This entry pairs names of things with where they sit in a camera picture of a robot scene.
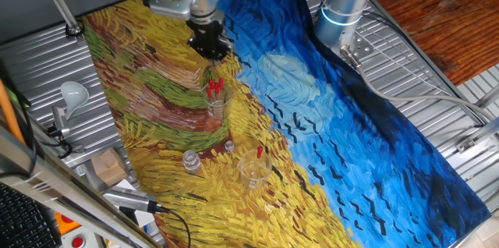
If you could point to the brown cardboard box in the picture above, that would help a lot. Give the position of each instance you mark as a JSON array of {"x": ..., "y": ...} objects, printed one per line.
[{"x": 109, "y": 166}]

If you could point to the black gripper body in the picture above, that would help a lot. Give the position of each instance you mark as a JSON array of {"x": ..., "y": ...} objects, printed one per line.
[{"x": 208, "y": 33}]

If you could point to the black keyboard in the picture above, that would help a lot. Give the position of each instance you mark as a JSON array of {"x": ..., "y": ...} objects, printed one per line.
[{"x": 23, "y": 224}]

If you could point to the grey base conduit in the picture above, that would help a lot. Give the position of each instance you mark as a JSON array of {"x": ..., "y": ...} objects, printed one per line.
[{"x": 409, "y": 98}]

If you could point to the white plastic ladle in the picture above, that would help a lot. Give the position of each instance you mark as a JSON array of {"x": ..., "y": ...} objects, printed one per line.
[{"x": 74, "y": 96}]

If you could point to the small clear glass vial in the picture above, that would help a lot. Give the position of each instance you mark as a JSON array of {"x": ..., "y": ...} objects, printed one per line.
[{"x": 229, "y": 146}]

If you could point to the grey box red button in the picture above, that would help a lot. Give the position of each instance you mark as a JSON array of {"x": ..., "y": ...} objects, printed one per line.
[{"x": 78, "y": 241}]

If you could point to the orange box red button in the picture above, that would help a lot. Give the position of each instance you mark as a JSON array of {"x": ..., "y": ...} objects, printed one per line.
[{"x": 64, "y": 220}]

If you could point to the black table clamp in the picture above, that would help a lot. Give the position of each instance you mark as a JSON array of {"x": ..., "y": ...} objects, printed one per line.
[{"x": 62, "y": 142}]

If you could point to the Van Gogh painting tablecloth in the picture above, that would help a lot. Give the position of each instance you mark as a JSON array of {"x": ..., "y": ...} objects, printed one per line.
[{"x": 312, "y": 142}]

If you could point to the silver clamp mounted camera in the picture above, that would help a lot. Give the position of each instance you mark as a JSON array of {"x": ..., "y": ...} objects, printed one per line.
[{"x": 58, "y": 117}]

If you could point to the silver depth camera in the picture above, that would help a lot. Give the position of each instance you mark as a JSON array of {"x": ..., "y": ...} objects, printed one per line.
[{"x": 124, "y": 198}]

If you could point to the silver camera bracket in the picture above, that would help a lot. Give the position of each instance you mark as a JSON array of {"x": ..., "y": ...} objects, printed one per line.
[{"x": 171, "y": 8}]

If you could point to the orange pole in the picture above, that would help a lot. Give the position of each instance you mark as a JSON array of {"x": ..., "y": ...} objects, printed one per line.
[{"x": 8, "y": 111}]

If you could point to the metal corner bracket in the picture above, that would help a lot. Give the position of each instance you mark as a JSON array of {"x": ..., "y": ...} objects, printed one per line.
[{"x": 466, "y": 144}]

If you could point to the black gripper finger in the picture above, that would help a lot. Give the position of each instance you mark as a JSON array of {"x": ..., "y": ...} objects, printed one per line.
[
  {"x": 226, "y": 50},
  {"x": 208, "y": 54}
]

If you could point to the metal pole black foot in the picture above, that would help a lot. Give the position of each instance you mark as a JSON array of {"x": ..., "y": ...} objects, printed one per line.
[{"x": 58, "y": 2}]

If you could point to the clear glass bottle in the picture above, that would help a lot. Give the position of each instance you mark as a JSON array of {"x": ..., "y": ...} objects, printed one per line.
[{"x": 192, "y": 160}]

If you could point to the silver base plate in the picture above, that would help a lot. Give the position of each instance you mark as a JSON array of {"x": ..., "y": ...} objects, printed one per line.
[{"x": 362, "y": 47}]

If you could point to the aluminium frame bar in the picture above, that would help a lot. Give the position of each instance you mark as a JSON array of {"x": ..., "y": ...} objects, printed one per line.
[{"x": 58, "y": 185}]

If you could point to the clear glass beaker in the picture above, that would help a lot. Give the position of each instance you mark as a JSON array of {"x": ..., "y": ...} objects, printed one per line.
[
  {"x": 253, "y": 176},
  {"x": 218, "y": 109}
]

